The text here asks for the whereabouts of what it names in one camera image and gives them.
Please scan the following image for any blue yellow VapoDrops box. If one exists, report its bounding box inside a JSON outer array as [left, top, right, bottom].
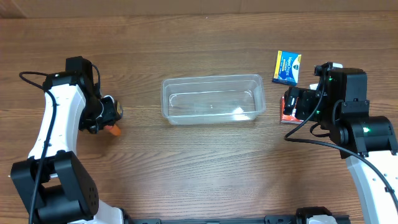
[[272, 50, 302, 86]]

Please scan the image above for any red orange medicine box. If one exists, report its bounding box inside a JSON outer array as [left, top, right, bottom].
[[280, 96, 303, 124]]

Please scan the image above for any clear plastic container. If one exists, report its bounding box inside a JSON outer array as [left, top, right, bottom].
[[161, 74, 266, 125]]

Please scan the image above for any white medicine box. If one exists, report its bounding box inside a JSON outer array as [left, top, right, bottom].
[[309, 83, 318, 90]]

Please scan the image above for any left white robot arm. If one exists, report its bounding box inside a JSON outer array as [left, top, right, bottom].
[[11, 56, 132, 223]]

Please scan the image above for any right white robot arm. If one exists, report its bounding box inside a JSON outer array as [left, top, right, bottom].
[[283, 62, 397, 223]]

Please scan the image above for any orange tube white cap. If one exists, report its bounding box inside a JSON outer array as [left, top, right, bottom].
[[104, 125, 121, 136]]

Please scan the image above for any black tube white cap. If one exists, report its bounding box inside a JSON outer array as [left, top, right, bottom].
[[115, 101, 123, 120]]

